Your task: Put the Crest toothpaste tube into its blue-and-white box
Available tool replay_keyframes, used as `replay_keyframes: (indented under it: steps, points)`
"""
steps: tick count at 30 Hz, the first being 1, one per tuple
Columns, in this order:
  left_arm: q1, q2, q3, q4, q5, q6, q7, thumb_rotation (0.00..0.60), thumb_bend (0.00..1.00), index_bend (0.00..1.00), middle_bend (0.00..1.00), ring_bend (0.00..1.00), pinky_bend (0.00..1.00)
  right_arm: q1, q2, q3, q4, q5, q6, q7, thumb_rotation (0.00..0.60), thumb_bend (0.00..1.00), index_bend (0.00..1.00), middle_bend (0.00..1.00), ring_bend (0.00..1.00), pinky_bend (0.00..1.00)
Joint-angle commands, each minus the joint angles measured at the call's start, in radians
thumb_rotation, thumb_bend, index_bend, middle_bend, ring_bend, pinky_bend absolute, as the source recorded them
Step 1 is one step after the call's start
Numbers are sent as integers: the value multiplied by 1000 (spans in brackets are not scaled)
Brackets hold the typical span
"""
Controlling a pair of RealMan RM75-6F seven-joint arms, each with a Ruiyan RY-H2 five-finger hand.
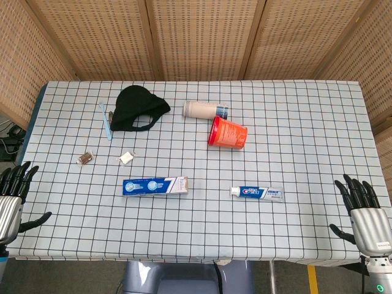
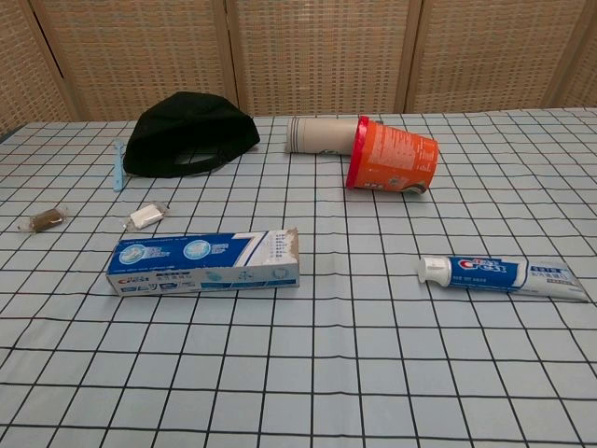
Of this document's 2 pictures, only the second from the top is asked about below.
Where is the blue white toothpaste box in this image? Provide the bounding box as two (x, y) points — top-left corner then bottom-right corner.
(105, 226), (300, 297)

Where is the blue white toothpaste tube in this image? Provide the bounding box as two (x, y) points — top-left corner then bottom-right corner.
(416, 254), (591, 298)

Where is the white cylindrical bottle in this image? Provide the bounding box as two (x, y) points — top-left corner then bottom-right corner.
(285, 117), (362, 157)

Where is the orange instant noodle cup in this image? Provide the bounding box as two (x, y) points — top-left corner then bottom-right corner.
(345, 116), (441, 198)

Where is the blue checkered tablecloth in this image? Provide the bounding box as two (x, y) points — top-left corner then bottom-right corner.
(0, 107), (597, 448)

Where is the black baseball cap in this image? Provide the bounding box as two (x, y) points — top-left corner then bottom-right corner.
(125, 91), (261, 179)

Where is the white wrapped candy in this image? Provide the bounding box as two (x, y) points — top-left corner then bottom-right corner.
(121, 200), (168, 231)

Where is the woven bamboo folding screen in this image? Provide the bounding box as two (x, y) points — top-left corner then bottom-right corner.
(0, 0), (597, 135)

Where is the light blue plastic stick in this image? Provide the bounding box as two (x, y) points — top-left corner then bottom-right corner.
(111, 139), (128, 193)

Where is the brown wrapped candy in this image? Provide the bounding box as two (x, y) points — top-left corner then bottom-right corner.
(17, 206), (71, 233)

